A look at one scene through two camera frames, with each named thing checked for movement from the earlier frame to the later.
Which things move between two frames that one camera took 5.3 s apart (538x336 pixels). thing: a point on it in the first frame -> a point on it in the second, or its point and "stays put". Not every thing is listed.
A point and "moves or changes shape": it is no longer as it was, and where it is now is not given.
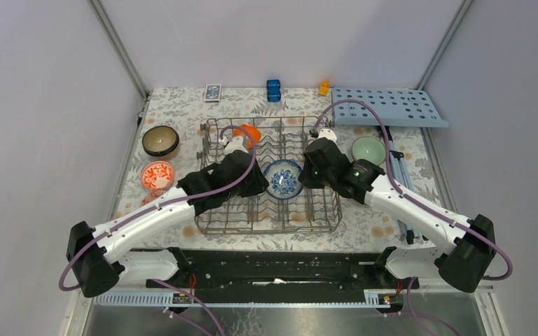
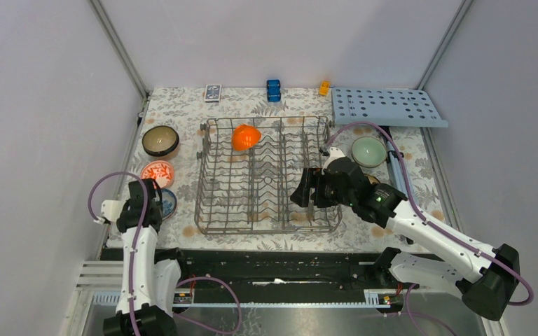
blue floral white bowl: [282, 176] moves or changes shape
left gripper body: [253, 185] -> [158, 204]
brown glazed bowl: [160, 141] stays put
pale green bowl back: [368, 148] stays put
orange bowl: [254, 134] stays put
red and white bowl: [157, 175] stays put
